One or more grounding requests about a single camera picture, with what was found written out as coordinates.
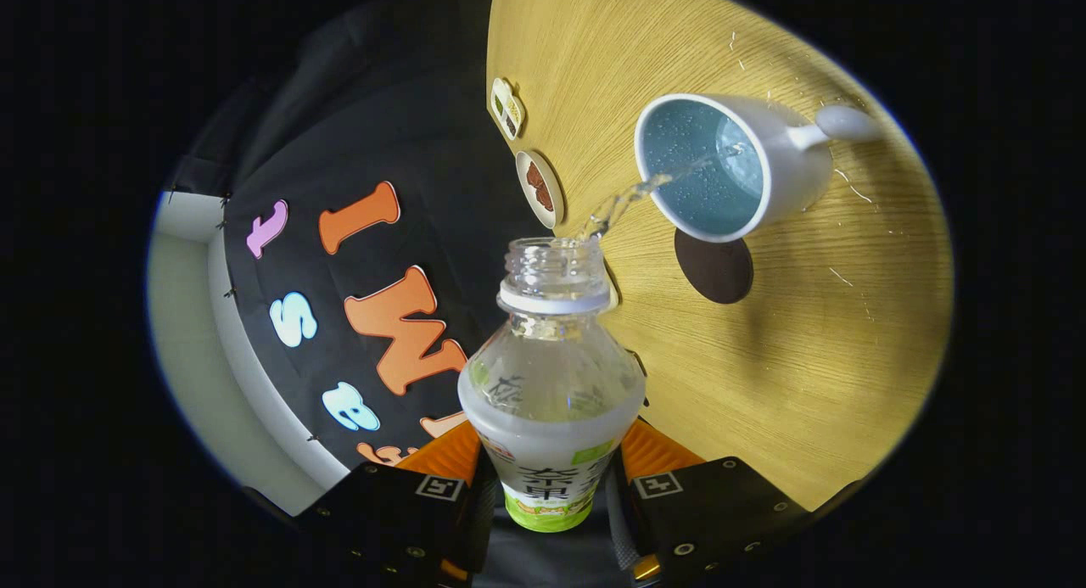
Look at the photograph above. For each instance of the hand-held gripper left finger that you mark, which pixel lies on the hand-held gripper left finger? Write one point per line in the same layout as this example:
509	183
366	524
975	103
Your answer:
382	516

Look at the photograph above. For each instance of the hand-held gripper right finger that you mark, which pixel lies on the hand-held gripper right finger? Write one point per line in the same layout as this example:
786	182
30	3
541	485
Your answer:
721	507

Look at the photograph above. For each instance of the clear plastic juice bottle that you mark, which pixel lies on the clear plastic juice bottle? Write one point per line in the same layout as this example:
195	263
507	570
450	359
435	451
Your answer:
551	401

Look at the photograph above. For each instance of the dark brown round coaster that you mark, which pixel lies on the dark brown round coaster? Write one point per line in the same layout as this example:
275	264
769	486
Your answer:
717	270

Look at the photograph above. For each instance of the white cup with blue inside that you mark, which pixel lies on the white cup with blue inside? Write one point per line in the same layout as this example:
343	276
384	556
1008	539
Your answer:
797	176

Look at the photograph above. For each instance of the wooden table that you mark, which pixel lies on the wooden table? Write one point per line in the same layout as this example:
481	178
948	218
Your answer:
806	359

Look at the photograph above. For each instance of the round white plate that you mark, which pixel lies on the round white plate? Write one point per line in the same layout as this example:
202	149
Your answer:
523	189

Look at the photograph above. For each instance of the brown food pieces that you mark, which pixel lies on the brown food pieces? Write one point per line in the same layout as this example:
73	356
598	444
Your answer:
540	187

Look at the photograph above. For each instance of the black backdrop cloth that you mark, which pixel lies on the black backdrop cloth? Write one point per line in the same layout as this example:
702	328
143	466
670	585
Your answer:
382	130

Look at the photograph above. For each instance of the divided white dish with beans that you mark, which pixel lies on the divided white dish with beans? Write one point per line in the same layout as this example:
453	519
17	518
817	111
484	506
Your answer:
507	109

